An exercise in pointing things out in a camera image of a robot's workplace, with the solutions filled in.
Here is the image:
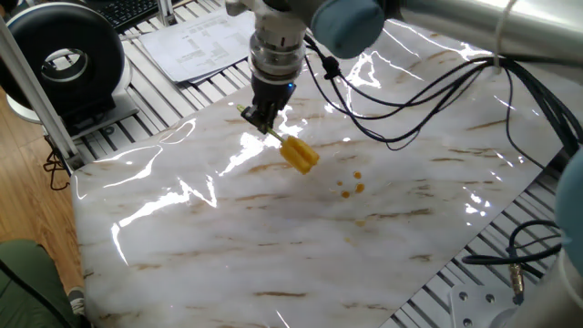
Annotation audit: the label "black cable with metal connector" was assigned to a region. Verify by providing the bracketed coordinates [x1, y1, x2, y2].
[461, 220, 564, 306]

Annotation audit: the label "black ring-shaped device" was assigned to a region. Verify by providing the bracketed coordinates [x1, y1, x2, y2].
[0, 2, 140, 138]

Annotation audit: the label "orange sauce stain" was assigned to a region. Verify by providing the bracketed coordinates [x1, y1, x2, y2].
[335, 170, 366, 200]

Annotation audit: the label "grey shoe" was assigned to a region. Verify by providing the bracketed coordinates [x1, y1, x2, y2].
[67, 285, 87, 316]

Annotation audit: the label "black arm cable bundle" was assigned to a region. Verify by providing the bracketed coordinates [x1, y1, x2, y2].
[303, 36, 583, 159]

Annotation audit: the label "silver wrist sensor ring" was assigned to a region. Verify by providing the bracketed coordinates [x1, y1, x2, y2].
[248, 29, 307, 83]

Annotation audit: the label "printed paper sheets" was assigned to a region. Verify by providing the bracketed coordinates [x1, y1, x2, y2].
[138, 6, 256, 86]

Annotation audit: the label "yellow sponge brush green handle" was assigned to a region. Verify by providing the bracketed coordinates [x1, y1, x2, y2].
[235, 103, 321, 176]

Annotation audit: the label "green trouser leg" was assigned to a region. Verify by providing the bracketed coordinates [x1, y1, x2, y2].
[0, 239, 83, 328]

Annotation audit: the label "black floor cable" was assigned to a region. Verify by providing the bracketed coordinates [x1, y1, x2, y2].
[43, 136, 72, 191]

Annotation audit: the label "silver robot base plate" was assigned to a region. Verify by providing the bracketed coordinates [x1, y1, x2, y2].
[448, 282, 523, 328]

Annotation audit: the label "black keyboard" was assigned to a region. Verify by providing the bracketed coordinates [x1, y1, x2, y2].
[93, 0, 183, 34]

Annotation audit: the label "slim aluminium post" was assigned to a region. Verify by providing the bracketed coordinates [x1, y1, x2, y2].
[156, 0, 179, 27]

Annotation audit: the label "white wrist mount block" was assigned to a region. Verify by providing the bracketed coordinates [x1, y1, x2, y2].
[225, 0, 311, 36]

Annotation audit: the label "marble pattern table sheet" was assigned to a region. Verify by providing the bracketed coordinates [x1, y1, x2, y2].
[70, 17, 566, 328]

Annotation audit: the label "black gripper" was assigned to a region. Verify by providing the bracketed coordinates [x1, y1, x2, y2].
[240, 75, 297, 135]

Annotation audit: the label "aluminium frame post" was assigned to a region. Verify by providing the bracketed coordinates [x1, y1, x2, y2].
[0, 17, 86, 172]

